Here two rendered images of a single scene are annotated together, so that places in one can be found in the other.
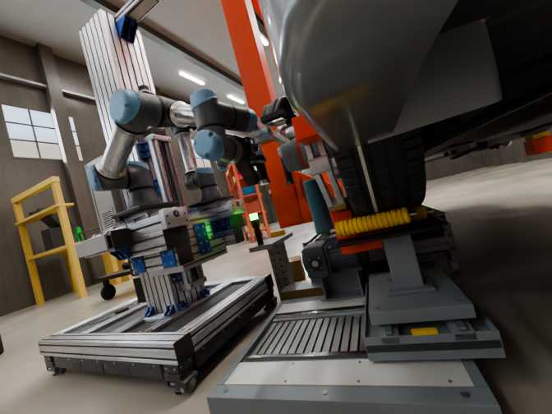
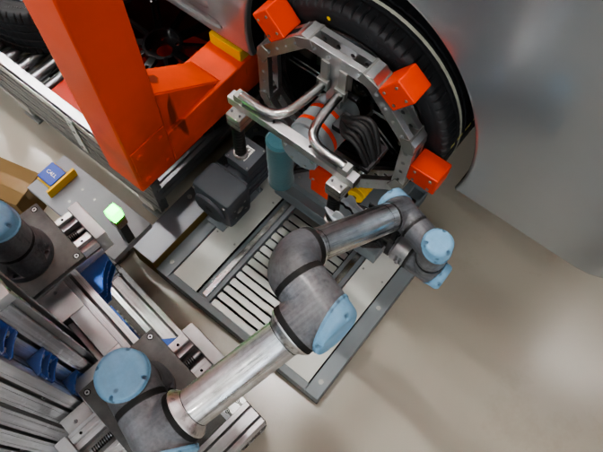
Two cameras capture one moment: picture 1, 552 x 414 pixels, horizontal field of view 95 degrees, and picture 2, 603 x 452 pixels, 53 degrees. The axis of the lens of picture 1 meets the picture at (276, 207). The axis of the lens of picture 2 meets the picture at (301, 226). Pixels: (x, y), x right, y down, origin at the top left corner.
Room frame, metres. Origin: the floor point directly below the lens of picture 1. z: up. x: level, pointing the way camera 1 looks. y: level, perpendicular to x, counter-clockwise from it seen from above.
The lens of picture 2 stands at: (0.85, 0.77, 2.30)
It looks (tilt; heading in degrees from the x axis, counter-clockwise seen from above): 65 degrees down; 286
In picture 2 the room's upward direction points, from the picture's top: 2 degrees clockwise
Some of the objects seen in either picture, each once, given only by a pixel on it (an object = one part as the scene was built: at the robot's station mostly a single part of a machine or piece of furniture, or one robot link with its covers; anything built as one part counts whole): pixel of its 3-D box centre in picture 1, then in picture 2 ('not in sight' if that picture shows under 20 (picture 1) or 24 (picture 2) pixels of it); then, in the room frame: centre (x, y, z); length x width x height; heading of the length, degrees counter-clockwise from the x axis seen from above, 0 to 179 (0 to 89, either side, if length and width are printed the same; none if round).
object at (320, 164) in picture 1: (324, 145); (336, 113); (1.05, -0.26, 0.85); 0.54 x 0.07 x 0.54; 159
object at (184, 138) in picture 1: (188, 154); not in sight; (1.79, 0.51, 1.19); 0.15 x 0.12 x 0.55; 49
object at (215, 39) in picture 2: not in sight; (238, 35); (1.48, -0.57, 0.70); 0.14 x 0.14 x 0.05; 69
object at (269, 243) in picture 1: (273, 241); (89, 207); (1.81, 0.08, 0.44); 0.43 x 0.17 x 0.03; 159
